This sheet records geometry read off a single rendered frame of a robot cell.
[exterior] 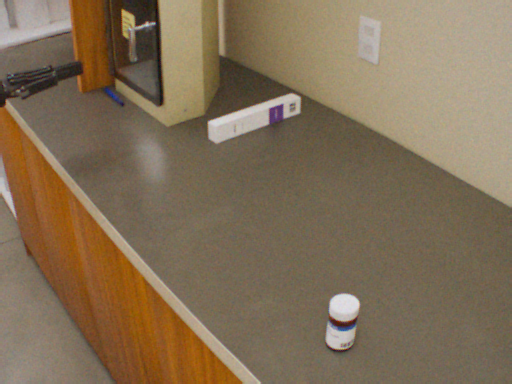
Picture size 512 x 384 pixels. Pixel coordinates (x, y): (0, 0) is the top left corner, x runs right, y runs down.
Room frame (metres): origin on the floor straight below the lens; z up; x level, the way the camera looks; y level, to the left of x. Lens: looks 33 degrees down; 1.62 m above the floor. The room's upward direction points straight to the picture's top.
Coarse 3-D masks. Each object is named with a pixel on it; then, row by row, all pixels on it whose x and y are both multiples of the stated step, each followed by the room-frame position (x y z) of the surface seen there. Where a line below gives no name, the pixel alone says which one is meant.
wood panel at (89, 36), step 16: (80, 0) 1.61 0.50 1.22; (96, 0) 1.64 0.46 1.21; (80, 16) 1.61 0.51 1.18; (96, 16) 1.64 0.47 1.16; (80, 32) 1.61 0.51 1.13; (96, 32) 1.64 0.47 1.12; (80, 48) 1.60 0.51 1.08; (96, 48) 1.63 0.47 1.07; (96, 64) 1.63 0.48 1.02; (80, 80) 1.60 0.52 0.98; (96, 80) 1.63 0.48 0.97; (112, 80) 1.66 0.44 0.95
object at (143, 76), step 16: (112, 0) 1.56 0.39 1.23; (128, 0) 1.47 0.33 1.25; (144, 0) 1.40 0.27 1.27; (112, 16) 1.57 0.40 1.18; (144, 16) 1.40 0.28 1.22; (112, 32) 1.57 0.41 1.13; (144, 32) 1.40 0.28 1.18; (112, 48) 1.58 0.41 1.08; (128, 48) 1.49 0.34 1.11; (144, 48) 1.41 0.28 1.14; (128, 64) 1.50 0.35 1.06; (144, 64) 1.41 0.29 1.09; (160, 64) 1.36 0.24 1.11; (128, 80) 1.50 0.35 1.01; (144, 80) 1.42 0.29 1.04; (160, 80) 1.36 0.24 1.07; (144, 96) 1.43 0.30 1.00; (160, 96) 1.36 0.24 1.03
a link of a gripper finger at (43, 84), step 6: (42, 78) 1.19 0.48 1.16; (48, 78) 1.19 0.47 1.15; (30, 84) 1.16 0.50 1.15; (36, 84) 1.16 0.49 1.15; (42, 84) 1.18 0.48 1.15; (48, 84) 1.19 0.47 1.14; (54, 84) 1.20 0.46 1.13; (24, 90) 1.14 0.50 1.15; (30, 90) 1.15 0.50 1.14; (36, 90) 1.16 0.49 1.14; (42, 90) 1.17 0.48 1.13; (24, 96) 1.13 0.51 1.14
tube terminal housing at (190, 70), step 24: (168, 0) 1.37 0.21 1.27; (192, 0) 1.41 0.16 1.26; (216, 0) 1.60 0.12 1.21; (168, 24) 1.37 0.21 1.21; (192, 24) 1.41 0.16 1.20; (216, 24) 1.59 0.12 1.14; (168, 48) 1.37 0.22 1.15; (192, 48) 1.41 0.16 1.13; (216, 48) 1.59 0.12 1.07; (168, 72) 1.36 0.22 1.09; (192, 72) 1.40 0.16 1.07; (216, 72) 1.58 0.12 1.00; (168, 96) 1.36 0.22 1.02; (192, 96) 1.40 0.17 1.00; (168, 120) 1.36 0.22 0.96
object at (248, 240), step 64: (0, 64) 1.90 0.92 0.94; (64, 128) 1.37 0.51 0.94; (128, 128) 1.36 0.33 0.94; (192, 128) 1.35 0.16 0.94; (320, 128) 1.35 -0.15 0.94; (128, 192) 1.06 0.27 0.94; (192, 192) 1.06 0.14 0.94; (256, 192) 1.06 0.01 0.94; (320, 192) 1.06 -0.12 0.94; (384, 192) 1.06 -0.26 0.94; (448, 192) 1.06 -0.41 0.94; (128, 256) 0.88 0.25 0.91; (192, 256) 0.85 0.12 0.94; (256, 256) 0.85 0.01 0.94; (320, 256) 0.85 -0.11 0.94; (384, 256) 0.84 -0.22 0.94; (448, 256) 0.84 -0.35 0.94; (192, 320) 0.70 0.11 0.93; (256, 320) 0.69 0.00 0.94; (320, 320) 0.69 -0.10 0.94; (384, 320) 0.68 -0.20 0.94; (448, 320) 0.67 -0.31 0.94
